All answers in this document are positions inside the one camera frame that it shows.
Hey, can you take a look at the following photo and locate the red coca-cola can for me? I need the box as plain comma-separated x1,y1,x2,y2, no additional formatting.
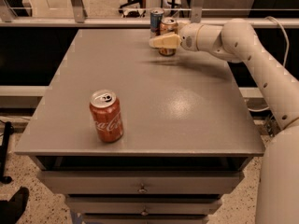
90,90,123,143

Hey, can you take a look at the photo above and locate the grey metal railing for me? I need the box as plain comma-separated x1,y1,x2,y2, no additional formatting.
0,0,299,29

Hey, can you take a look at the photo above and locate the top grey drawer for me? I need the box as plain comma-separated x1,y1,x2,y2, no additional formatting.
38,171,244,194

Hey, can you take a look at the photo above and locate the metal top drawer knob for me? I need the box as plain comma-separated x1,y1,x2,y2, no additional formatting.
137,184,148,194

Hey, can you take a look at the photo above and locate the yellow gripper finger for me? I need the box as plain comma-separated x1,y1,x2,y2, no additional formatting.
149,32,181,49

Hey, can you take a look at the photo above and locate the grey drawer cabinet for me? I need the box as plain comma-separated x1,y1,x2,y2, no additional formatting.
16,29,264,224

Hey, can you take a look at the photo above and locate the blue redbull can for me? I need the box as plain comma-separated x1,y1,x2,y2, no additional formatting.
150,7,164,38

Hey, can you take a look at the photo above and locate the metal drawer knob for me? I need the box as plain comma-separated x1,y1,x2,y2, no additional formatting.
137,184,148,194
140,207,149,217

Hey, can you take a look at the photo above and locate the grey drawer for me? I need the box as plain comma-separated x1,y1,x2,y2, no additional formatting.
38,171,244,194
66,196,222,215

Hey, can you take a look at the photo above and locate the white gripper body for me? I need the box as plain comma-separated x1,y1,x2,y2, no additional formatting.
178,23,201,51

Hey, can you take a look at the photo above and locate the black office chair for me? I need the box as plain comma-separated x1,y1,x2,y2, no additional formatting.
119,0,146,18

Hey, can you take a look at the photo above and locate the middle grey drawer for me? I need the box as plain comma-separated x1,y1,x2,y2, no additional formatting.
66,196,222,215

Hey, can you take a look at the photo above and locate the orange soda can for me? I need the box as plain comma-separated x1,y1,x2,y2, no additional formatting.
159,17,178,56

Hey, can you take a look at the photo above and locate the metal middle drawer knob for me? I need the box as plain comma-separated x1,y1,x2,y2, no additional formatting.
140,207,149,217

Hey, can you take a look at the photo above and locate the black stand leg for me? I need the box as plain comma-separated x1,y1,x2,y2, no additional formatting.
0,121,14,184

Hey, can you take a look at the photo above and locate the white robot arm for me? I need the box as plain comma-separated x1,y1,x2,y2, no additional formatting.
149,19,299,224

